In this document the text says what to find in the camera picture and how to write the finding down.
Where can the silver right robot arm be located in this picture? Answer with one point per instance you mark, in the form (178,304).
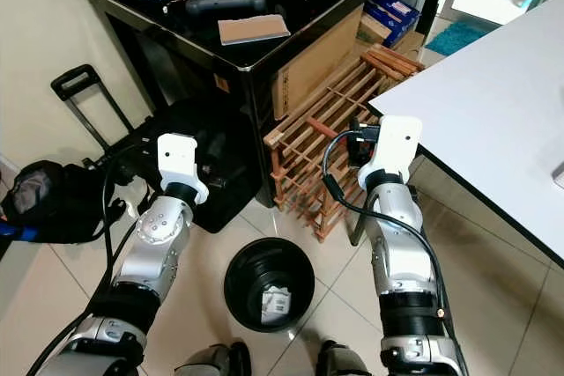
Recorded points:
(401,253)

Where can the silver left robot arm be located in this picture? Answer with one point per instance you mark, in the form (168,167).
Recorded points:
(154,257)

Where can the round black rubbish bin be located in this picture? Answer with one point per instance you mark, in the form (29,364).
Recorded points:
(242,279)

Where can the wooden slatted rack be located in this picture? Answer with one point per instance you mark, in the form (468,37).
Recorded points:
(273,140)

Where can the light wood panel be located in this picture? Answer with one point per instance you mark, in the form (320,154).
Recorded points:
(317,68)

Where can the small brown carton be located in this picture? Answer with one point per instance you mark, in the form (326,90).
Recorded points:
(372,33)

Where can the white table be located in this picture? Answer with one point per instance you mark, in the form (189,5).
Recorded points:
(476,103)

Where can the blue printed box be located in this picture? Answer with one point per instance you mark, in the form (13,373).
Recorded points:
(392,15)

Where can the black trolley bag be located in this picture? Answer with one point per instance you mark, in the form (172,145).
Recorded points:
(229,191)

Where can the teal floor mat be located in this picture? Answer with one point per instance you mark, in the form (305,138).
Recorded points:
(458,37)

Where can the small brown cardboard pad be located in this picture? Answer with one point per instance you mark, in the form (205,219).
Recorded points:
(254,30)

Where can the white printed paper scrap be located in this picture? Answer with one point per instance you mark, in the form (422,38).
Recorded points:
(278,305)

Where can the black remote controller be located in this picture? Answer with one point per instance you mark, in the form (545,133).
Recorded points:
(220,2)

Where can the glossy black table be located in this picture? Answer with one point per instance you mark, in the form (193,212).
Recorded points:
(185,41)

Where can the robot right leg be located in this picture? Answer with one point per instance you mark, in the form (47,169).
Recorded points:
(344,363)

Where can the robot leg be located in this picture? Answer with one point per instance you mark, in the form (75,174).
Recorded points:
(216,363)
(344,363)

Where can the black backpack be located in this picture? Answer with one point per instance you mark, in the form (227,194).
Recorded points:
(70,209)

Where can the robot left leg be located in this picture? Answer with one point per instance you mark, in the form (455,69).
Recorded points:
(216,363)

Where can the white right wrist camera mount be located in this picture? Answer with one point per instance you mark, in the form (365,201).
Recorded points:
(397,143)

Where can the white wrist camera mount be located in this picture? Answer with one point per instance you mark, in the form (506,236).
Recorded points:
(176,156)
(397,143)

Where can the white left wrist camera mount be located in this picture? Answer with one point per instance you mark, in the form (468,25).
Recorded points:
(176,156)

